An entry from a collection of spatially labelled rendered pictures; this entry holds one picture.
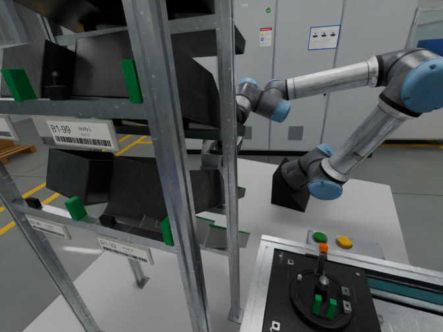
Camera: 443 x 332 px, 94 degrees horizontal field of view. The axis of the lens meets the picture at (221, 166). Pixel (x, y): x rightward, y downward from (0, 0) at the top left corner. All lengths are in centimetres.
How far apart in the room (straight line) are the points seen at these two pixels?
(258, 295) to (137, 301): 37
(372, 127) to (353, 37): 280
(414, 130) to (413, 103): 401
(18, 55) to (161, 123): 29
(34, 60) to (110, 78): 12
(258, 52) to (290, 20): 53
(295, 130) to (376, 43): 142
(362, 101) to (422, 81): 298
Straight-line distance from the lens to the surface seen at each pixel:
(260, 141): 355
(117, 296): 83
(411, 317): 78
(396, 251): 101
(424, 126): 479
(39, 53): 37
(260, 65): 333
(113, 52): 28
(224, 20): 33
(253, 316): 61
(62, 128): 26
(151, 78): 18
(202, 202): 35
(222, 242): 49
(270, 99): 71
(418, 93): 72
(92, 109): 23
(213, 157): 50
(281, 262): 68
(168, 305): 76
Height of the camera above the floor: 150
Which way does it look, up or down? 27 degrees down
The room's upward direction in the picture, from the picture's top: 3 degrees counter-clockwise
